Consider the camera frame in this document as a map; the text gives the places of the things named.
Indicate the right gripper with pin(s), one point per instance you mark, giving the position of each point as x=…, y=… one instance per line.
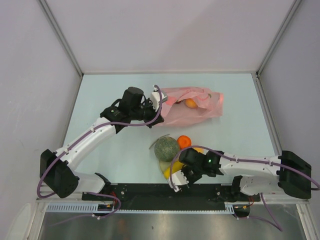
x=191, y=181

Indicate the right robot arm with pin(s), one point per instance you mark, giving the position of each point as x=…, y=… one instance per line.
x=286, y=172

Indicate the fake peach with leaf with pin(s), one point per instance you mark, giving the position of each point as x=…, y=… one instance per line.
x=190, y=103

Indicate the white cable duct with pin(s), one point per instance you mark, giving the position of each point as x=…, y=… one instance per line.
x=101, y=208

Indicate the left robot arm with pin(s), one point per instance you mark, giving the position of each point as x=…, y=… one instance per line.
x=58, y=168

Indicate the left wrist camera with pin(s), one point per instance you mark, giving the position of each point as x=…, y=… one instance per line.
x=157, y=97

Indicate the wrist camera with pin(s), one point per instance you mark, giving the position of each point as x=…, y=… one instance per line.
x=177, y=180
x=157, y=97

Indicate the orange fake orange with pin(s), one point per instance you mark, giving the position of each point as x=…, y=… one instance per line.
x=184, y=141

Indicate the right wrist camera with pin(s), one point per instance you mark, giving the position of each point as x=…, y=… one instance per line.
x=177, y=180

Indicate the pink plastic bag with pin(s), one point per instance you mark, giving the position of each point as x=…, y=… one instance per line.
x=186, y=106

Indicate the yellow fake fruit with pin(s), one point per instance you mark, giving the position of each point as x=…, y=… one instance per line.
x=199, y=150

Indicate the green fake melon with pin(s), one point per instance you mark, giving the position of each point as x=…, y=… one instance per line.
x=165, y=148

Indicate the yellow fake mango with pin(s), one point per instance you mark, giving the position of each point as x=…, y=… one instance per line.
x=176, y=167

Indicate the beige ceramic plate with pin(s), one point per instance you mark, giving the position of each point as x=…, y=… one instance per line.
x=164, y=165

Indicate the aluminium frame rail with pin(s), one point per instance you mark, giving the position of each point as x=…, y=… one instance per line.
x=273, y=198

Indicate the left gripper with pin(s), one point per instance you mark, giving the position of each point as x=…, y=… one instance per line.
x=153, y=113

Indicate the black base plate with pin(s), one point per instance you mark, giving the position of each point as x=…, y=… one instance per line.
x=159, y=196

